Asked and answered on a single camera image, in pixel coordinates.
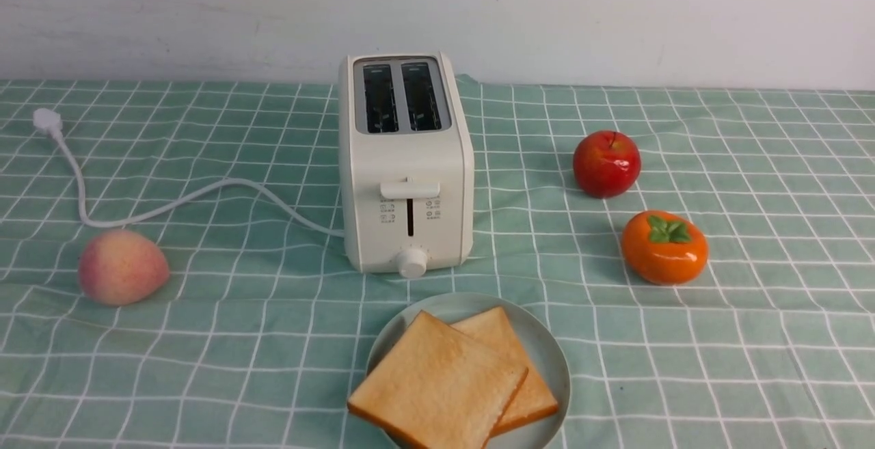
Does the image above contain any toasted bread slice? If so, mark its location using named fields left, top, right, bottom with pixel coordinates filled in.
left=450, top=306, right=560, bottom=437
left=347, top=311, right=528, bottom=448

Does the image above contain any white two-slot toaster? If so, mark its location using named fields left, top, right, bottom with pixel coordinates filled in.
left=338, top=53, right=475, bottom=279

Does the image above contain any red apple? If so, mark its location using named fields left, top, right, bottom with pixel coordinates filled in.
left=572, top=129, right=643, bottom=199

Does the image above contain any green checkered tablecloth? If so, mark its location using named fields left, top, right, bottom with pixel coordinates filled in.
left=1, top=77, right=874, bottom=448

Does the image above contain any orange persimmon with green leaf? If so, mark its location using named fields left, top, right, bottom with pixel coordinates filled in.
left=621, top=210, right=710, bottom=285

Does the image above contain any light blue round plate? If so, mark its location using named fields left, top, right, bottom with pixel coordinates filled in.
left=366, top=292, right=572, bottom=448

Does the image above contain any pink peach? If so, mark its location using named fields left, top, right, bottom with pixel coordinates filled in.
left=78, top=229, right=171, bottom=307

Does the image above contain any white power cord with plug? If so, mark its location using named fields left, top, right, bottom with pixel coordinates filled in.
left=33, top=108, right=345, bottom=238

